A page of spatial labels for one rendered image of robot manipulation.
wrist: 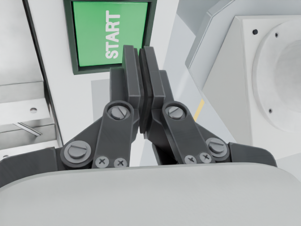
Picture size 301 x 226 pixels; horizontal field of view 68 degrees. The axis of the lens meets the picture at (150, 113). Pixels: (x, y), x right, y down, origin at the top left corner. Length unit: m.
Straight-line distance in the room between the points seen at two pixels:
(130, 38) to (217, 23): 0.25
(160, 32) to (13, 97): 0.17
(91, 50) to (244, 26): 0.28
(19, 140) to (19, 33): 0.15
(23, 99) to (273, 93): 0.35
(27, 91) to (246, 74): 0.31
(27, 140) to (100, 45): 0.21
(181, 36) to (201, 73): 1.03
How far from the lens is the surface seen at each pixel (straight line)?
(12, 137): 0.34
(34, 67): 0.28
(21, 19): 0.25
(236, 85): 0.40
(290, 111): 0.44
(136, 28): 0.16
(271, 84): 0.41
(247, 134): 0.40
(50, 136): 0.33
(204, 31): 0.40
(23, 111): 0.28
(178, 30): 1.44
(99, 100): 0.21
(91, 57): 0.17
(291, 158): 3.52
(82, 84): 0.19
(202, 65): 0.44
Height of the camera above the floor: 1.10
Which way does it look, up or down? 36 degrees down
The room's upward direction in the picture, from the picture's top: 156 degrees clockwise
